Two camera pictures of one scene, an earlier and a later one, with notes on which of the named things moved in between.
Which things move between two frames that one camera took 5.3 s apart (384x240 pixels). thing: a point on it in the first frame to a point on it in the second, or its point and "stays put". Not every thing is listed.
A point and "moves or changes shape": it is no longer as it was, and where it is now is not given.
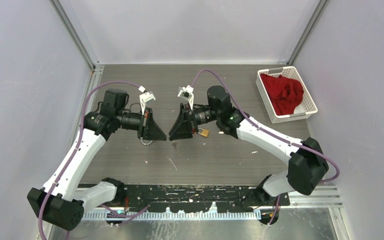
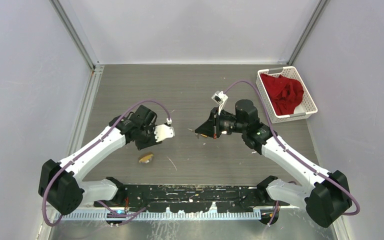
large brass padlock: x=145 y=144 moves or changes shape
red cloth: x=284 y=94 stays put
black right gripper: x=185 y=125 to x=212 y=127
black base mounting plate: x=199 y=198 stays put
